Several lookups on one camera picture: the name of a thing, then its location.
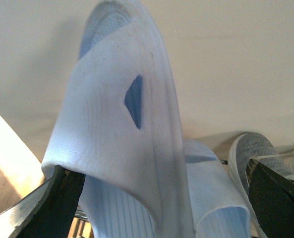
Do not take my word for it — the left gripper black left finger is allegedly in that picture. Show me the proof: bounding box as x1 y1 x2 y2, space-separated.
0 166 85 238

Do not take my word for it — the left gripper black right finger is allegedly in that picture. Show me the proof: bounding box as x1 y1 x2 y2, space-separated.
246 160 294 238

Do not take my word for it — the white rubber slipper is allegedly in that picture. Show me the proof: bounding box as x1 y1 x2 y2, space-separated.
42 0 195 238
183 139 250 238

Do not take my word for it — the grey knit sneaker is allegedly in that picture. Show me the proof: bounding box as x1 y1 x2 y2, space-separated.
228 132 294 238

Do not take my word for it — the black metal shoe rack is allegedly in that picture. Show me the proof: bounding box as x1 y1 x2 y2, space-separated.
68 208 94 238

